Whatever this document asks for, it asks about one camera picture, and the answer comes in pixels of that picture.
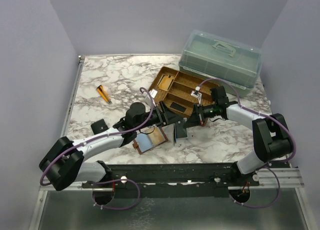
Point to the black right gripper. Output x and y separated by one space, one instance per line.
194 119

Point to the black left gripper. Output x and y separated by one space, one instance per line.
166 116

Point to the grey card holder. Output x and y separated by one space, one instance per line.
179 132

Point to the gold VIP card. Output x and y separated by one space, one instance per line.
157 137

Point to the yellow cards in tray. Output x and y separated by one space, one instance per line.
165 82

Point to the brown open card holder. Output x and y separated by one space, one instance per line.
142 142

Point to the black card holder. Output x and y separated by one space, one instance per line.
99 127

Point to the woven wicker divided tray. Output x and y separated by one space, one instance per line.
179 92

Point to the clear green plastic toolbox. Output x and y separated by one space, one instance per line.
207 55

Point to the orange utility knife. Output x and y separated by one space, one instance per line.
103 94

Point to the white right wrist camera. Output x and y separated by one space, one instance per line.
197 94

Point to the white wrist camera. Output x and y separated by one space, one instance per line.
197 94
150 98

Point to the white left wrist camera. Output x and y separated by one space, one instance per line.
150 98

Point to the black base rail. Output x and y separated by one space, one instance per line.
177 180

